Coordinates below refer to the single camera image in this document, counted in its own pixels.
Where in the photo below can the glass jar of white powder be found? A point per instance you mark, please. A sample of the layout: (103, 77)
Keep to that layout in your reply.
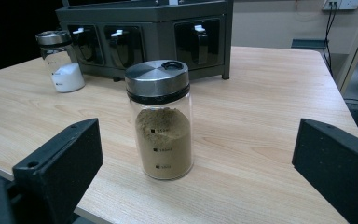
(67, 79)

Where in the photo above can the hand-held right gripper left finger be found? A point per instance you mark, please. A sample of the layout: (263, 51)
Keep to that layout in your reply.
(59, 168)

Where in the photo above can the glass jar of brown powder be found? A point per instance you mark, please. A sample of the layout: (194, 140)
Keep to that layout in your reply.
(163, 146)

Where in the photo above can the white wall socket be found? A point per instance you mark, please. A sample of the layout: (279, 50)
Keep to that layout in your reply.
(341, 4)

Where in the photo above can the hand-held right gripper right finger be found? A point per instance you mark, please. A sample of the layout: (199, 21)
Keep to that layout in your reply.
(338, 168)

